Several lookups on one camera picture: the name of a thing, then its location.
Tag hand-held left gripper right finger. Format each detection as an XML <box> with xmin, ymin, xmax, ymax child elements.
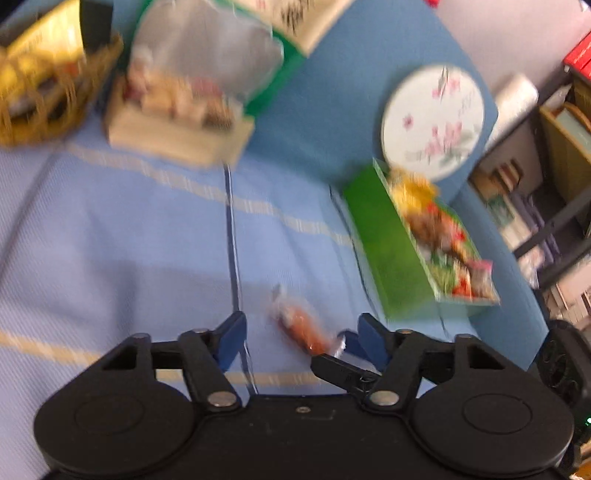
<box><xmin>358</xmin><ymin>312</ymin><xmax>509</xmax><ymax>414</ymax></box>

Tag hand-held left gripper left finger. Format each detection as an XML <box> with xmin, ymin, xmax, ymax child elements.
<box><xmin>99</xmin><ymin>311</ymin><xmax>247</xmax><ymax>413</ymax></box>

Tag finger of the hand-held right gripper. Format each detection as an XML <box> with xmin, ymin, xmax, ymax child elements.
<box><xmin>310</xmin><ymin>353</ymin><xmax>385</xmax><ymax>395</ymax></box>

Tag small clear snack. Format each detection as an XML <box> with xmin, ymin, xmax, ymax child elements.
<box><xmin>270</xmin><ymin>284</ymin><xmax>347</xmax><ymax>358</ymax></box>

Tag green cardboard box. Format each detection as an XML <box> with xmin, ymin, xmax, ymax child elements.
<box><xmin>342</xmin><ymin>158</ymin><xmax>502</xmax><ymax>324</ymax></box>

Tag green snack packet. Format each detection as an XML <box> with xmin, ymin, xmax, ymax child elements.
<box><xmin>427</xmin><ymin>251</ymin><xmax>462</xmax><ymax>294</ymax></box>

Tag pink brown snack packet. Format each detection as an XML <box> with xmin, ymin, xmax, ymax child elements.
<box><xmin>468</xmin><ymin>261</ymin><xmax>495</xmax><ymax>298</ymax></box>

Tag yellow snack packet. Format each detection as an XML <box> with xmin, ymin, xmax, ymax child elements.
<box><xmin>390</xmin><ymin>168</ymin><xmax>441</xmax><ymax>213</ymax></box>

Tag black shelf rack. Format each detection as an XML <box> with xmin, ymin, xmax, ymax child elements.
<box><xmin>466</xmin><ymin>28</ymin><xmax>591</xmax><ymax>333</ymax></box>

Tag green books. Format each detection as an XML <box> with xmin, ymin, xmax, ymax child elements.
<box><xmin>471</xmin><ymin>161</ymin><xmax>546</xmax><ymax>250</ymax></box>

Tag blue sofa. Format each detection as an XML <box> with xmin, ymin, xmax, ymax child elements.
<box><xmin>0</xmin><ymin>0</ymin><xmax>555</xmax><ymax>480</ymax></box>

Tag round floral fan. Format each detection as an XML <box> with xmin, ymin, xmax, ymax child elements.
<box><xmin>381</xmin><ymin>65</ymin><xmax>485</xmax><ymax>182</ymax></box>

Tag large beige grain pouch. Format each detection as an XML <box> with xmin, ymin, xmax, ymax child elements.
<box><xmin>104</xmin><ymin>0</ymin><xmax>356</xmax><ymax>169</ymax></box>

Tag woven basket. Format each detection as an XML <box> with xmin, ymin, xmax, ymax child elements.
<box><xmin>0</xmin><ymin>32</ymin><xmax>125</xmax><ymax>148</ymax></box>

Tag red box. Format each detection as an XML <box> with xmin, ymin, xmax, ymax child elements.
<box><xmin>562</xmin><ymin>32</ymin><xmax>591</xmax><ymax>77</ymax></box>

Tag black sachet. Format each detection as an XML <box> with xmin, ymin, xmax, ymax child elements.
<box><xmin>78</xmin><ymin>0</ymin><xmax>115</xmax><ymax>51</ymax></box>

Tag yellow sachet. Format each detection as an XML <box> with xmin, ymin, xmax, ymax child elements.
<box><xmin>0</xmin><ymin>0</ymin><xmax>86</xmax><ymax>88</ymax></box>

